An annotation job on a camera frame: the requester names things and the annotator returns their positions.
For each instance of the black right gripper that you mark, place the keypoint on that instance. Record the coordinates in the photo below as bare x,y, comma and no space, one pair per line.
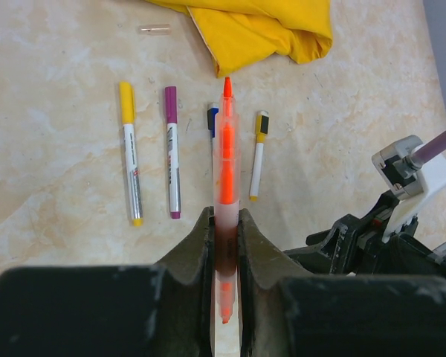
354,245

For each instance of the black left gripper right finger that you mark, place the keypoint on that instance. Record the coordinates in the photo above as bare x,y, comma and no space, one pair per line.
286,310

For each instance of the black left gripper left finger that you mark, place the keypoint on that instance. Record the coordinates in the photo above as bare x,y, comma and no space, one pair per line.
162,309

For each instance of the thin white yellow-end pen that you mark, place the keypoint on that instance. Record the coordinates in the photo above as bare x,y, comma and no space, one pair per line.
257,172

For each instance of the orange pink highlighter pen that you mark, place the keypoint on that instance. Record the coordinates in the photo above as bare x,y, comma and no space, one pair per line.
226,184

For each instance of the white blue-end pen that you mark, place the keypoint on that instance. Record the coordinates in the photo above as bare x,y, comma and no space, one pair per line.
212,122

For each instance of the white purple-end pen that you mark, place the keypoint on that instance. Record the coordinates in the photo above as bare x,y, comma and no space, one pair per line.
173,173

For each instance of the purple marker cap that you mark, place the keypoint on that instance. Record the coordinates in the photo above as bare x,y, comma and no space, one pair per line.
170,96

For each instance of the white yellow whiteboard marker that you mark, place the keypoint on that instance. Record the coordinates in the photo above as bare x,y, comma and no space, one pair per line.
132,174

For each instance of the yellow marker cap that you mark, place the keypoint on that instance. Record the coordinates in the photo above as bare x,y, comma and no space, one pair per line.
127,102

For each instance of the clear pen cap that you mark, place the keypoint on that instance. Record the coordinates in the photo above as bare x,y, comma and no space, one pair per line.
155,29

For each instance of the small yellow pen cap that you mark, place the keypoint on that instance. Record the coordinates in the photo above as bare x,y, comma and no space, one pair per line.
261,127

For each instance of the yellow folded t-shirt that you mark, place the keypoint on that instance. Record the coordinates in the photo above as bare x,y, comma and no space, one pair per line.
241,33

